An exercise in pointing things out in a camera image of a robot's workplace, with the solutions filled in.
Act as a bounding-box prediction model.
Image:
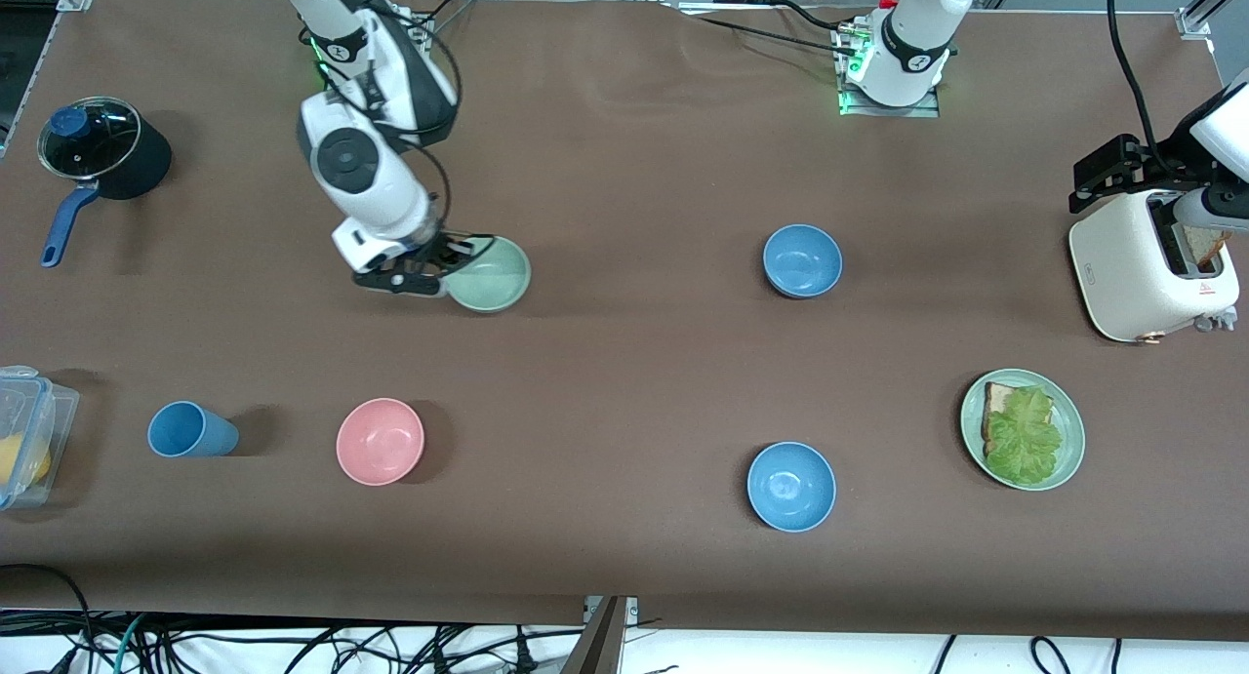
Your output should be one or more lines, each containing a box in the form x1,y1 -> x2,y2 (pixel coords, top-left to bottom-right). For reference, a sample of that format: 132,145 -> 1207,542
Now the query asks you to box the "blue plastic cup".
147,401 -> 240,458

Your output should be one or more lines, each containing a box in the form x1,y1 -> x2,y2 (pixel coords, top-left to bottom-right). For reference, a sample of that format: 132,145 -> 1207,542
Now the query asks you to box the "brown-crusted bread slice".
1184,222 -> 1229,267

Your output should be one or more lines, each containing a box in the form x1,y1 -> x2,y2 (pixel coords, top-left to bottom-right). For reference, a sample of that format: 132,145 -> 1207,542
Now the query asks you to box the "toast slice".
981,381 -> 1055,457

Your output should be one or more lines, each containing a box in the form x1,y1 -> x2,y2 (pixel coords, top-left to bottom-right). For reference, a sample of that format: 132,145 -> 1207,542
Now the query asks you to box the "blue bowl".
762,223 -> 844,299
746,441 -> 838,534

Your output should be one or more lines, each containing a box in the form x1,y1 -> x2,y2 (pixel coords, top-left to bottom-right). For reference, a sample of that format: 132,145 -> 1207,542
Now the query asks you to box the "black base power cable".
673,0 -> 850,53

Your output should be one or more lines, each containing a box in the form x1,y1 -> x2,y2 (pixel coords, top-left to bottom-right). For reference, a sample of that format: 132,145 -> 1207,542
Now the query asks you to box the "green plate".
960,368 -> 1086,492

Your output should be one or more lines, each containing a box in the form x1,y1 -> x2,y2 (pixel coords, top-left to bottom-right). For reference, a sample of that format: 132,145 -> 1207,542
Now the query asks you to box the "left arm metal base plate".
835,20 -> 943,119

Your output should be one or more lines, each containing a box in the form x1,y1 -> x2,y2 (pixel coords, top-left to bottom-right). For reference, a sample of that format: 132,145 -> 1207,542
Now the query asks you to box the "black looped cable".
0,564 -> 96,674

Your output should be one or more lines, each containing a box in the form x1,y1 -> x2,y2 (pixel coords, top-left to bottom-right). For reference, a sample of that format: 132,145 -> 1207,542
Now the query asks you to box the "brown table mat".
0,0 -> 1249,642

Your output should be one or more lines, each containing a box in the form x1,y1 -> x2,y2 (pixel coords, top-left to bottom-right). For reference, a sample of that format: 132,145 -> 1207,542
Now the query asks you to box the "green bowl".
444,235 -> 534,314

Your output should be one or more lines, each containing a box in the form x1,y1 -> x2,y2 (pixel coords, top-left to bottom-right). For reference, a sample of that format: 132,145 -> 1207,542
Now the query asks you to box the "white toaster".
1068,188 -> 1241,344

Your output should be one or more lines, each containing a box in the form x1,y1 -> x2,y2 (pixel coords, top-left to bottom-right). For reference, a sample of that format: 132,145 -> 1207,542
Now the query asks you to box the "yellow fruit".
0,433 -> 52,490

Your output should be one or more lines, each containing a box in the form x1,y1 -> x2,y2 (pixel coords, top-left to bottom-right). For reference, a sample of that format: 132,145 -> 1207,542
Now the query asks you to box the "teal cable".
110,613 -> 149,674

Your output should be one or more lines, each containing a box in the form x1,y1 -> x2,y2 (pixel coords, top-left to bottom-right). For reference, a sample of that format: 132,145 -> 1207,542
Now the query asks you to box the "green lettuce leaf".
986,386 -> 1065,487

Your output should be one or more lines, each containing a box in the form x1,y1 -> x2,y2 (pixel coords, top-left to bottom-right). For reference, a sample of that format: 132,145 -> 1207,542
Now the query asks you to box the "pink bowl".
336,397 -> 426,487

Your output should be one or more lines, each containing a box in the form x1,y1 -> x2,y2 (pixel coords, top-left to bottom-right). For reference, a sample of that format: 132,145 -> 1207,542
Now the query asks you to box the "glass lid blue knob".
37,97 -> 143,179

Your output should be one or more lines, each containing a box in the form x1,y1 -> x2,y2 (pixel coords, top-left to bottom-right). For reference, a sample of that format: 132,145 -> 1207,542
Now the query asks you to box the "clear plastic food container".
0,365 -> 81,511

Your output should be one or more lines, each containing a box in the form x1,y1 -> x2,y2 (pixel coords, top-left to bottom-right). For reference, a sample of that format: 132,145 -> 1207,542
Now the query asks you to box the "metal table post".
561,596 -> 630,674

